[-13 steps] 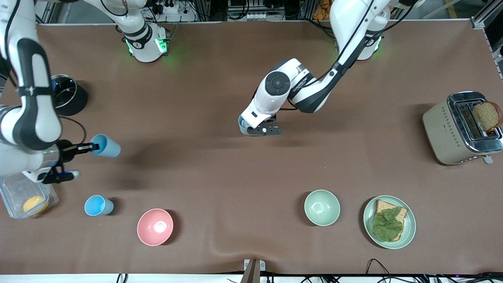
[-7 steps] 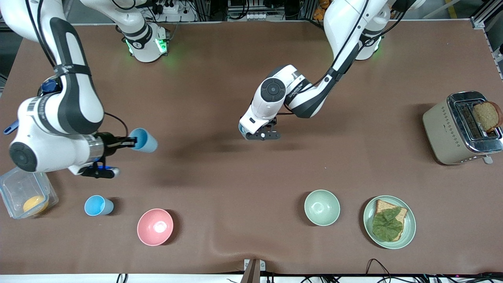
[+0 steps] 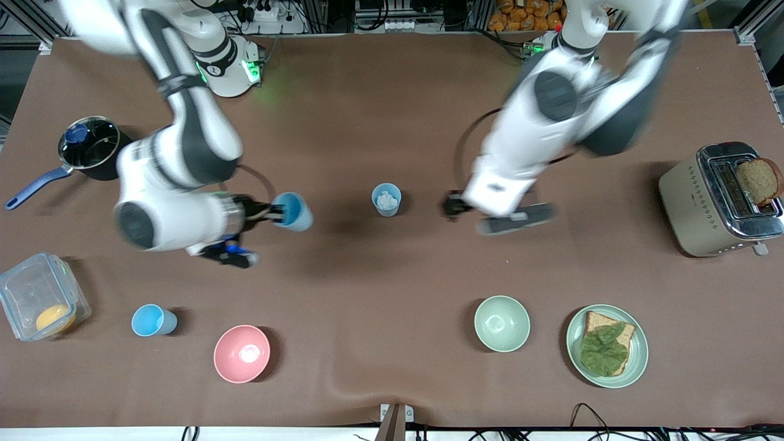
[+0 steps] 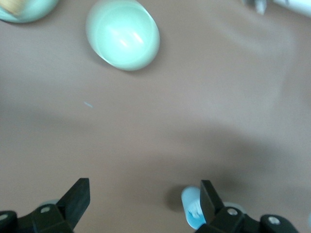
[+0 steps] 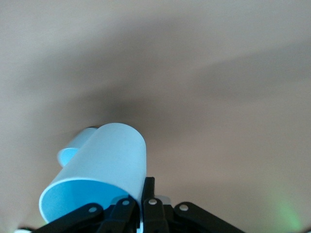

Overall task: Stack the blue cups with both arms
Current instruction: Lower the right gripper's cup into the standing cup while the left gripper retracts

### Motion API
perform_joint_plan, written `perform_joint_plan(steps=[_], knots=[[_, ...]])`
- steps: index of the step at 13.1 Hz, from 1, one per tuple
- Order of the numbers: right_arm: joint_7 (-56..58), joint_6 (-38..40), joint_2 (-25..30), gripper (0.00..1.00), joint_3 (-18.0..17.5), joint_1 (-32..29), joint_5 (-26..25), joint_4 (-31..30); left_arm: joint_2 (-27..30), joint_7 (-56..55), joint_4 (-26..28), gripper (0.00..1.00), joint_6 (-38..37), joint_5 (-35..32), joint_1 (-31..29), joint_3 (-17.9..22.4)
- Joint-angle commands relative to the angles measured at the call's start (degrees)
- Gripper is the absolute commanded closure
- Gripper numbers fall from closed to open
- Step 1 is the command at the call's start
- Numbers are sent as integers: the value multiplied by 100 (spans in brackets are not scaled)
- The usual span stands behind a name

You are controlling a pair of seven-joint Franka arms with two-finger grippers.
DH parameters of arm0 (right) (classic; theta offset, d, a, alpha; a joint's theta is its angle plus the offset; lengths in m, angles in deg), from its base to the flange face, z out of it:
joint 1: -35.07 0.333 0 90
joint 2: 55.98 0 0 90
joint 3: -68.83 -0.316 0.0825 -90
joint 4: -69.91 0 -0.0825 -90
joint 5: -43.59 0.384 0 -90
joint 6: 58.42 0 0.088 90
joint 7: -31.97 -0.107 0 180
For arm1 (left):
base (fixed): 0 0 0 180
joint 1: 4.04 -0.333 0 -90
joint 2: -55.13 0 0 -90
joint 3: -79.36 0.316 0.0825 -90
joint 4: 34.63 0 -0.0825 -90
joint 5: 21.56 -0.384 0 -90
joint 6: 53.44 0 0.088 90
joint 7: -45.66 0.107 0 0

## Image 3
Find pink bowl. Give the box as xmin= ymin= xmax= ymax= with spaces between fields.
xmin=213 ymin=325 xmax=271 ymax=385

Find brown bread slice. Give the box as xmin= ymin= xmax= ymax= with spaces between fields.
xmin=582 ymin=311 xmax=636 ymax=377

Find black saucepan with blue handle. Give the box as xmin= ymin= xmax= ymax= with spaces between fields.
xmin=5 ymin=116 xmax=134 ymax=211

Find clear plastic container green clips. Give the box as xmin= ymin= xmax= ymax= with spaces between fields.
xmin=0 ymin=252 xmax=92 ymax=342

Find pale green bowl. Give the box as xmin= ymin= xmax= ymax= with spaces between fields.
xmin=473 ymin=295 xmax=531 ymax=353

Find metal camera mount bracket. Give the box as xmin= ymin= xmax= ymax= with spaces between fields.
xmin=374 ymin=403 xmax=415 ymax=441

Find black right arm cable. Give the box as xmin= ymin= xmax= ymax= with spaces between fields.
xmin=236 ymin=164 xmax=277 ymax=203

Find beige chrome toaster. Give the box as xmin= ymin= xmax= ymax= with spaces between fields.
xmin=658 ymin=141 xmax=784 ymax=258

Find light blue cup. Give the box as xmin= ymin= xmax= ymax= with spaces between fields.
xmin=271 ymin=192 xmax=314 ymax=233
xmin=131 ymin=304 xmax=178 ymax=337

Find brown toast slice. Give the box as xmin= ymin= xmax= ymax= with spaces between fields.
xmin=735 ymin=157 xmax=784 ymax=207

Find blue cup with white tissue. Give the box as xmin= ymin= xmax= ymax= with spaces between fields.
xmin=371 ymin=183 xmax=403 ymax=218

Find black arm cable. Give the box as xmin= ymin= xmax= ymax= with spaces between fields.
xmin=455 ymin=108 xmax=509 ymax=184
xmin=236 ymin=164 xmax=277 ymax=203

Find green lettuce leaf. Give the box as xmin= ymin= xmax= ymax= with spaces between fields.
xmin=579 ymin=323 xmax=630 ymax=377

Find pale green plate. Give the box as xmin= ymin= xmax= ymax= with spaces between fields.
xmin=565 ymin=304 xmax=649 ymax=389

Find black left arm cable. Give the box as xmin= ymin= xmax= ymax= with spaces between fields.
xmin=455 ymin=108 xmax=509 ymax=184

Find bag of orange snacks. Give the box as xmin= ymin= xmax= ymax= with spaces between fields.
xmin=488 ymin=0 xmax=565 ymax=32

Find black looped cable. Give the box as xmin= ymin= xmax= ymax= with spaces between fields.
xmin=570 ymin=402 xmax=613 ymax=441

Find orange food piece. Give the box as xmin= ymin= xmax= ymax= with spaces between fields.
xmin=35 ymin=304 xmax=77 ymax=335

